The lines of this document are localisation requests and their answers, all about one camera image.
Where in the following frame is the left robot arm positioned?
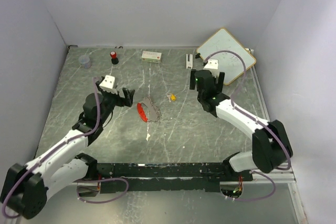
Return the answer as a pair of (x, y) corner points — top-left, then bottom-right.
(1, 80), (135, 219)

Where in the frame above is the white rectangular clip device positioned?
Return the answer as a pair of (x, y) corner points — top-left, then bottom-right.
(186, 54), (193, 69)

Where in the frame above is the red black stamp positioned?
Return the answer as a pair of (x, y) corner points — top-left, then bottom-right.
(110, 51), (119, 65)

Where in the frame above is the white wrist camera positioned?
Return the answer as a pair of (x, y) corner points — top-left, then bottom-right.
(204, 59), (218, 70)
(99, 75), (118, 94)

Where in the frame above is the saw keychain with red handle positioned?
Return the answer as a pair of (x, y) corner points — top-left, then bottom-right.
(136, 97), (161, 123)

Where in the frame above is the black base bar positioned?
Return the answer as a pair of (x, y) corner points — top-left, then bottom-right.
(83, 161), (253, 193)

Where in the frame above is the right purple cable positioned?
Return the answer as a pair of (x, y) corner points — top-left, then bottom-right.
(203, 50), (292, 201)

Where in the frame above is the silver key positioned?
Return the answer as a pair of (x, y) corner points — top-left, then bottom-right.
(166, 93), (172, 101)

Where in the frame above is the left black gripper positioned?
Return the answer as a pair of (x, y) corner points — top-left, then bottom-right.
(94, 82), (134, 124)

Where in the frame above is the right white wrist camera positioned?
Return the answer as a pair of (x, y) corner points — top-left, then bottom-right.
(204, 59), (218, 70)

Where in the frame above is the small whiteboard with wooden frame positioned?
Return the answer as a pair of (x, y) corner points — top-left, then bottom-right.
(196, 28), (257, 86)

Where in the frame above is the white green cardboard box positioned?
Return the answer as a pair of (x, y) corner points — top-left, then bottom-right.
(141, 51), (162, 63)

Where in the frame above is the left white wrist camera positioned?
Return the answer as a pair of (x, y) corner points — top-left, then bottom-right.
(99, 75), (118, 94)

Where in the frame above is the clear plastic cup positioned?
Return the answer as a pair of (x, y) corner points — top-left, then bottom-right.
(78, 55), (92, 69)

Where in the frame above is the aluminium rail frame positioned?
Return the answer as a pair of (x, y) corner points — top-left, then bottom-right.
(246, 48), (296, 184)

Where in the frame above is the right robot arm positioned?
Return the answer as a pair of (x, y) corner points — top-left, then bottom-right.
(190, 70), (293, 181)

